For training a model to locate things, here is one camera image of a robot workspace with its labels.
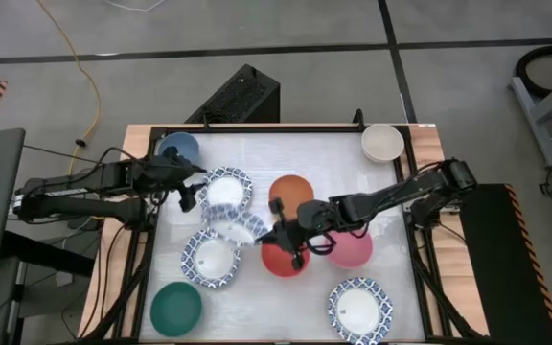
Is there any red-orange plastic bowl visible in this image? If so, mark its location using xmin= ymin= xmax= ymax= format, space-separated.
xmin=260 ymin=238 xmax=311 ymax=279

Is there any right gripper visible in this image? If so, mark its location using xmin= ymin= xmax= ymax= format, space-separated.
xmin=255 ymin=196 xmax=326 ymax=271

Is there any white plastic bowl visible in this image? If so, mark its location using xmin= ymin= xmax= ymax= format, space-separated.
xmin=360 ymin=123 xmax=405 ymax=164

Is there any black hose ring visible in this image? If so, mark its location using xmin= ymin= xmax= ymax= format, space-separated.
xmin=515 ymin=44 xmax=552 ymax=98

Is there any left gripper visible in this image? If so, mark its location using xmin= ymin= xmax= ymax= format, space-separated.
xmin=149 ymin=145 xmax=208 ymax=214

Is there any large black striped-edge mat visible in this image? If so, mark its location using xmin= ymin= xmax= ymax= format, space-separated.
xmin=457 ymin=183 xmax=552 ymax=345

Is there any blue plastic bowl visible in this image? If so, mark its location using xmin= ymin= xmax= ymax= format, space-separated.
xmin=157 ymin=131 xmax=201 ymax=167

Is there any black table leg bracket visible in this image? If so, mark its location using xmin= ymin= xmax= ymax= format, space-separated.
xmin=184 ymin=63 xmax=281 ymax=125

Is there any orange-brown plastic bowl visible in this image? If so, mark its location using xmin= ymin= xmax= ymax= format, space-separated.
xmin=268 ymin=174 xmax=315 ymax=222

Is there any yellow cable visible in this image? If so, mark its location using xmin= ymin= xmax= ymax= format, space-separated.
xmin=35 ymin=0 xmax=103 ymax=176

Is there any green plastic bowl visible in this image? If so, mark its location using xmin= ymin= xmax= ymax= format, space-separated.
xmin=149 ymin=281 xmax=204 ymax=338

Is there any blue patterned paper bowl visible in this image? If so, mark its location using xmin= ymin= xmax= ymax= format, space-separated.
xmin=180 ymin=228 xmax=242 ymax=289
xmin=201 ymin=203 xmax=270 ymax=248
xmin=327 ymin=276 xmax=394 ymax=345
xmin=197 ymin=166 xmax=254 ymax=213

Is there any grey metal stand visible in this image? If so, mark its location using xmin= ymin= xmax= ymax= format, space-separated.
xmin=509 ymin=66 xmax=552 ymax=169

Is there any pink plastic bowl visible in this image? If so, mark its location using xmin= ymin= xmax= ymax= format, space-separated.
xmin=326 ymin=228 xmax=375 ymax=270

